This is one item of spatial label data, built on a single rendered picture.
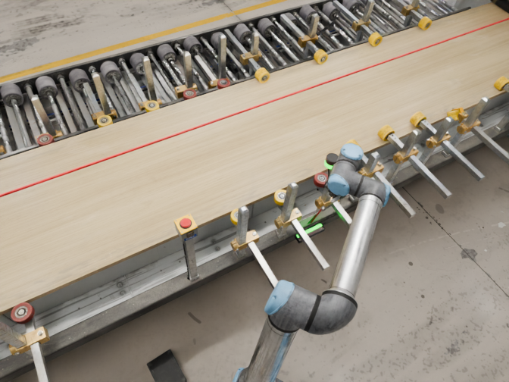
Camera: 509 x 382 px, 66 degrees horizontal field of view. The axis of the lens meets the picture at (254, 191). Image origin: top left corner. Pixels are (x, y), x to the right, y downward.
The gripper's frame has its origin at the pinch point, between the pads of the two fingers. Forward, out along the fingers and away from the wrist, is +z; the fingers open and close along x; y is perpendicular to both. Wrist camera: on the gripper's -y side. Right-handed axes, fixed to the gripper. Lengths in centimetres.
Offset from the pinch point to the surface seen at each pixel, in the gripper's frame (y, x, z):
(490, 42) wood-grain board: -193, -65, 11
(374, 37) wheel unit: -106, -98, 4
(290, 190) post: 23.6, -7.1, -12.4
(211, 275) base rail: 65, -4, 31
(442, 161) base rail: -97, -5, 31
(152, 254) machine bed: 86, -28, 31
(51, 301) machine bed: 136, -28, 32
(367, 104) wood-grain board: -66, -52, 11
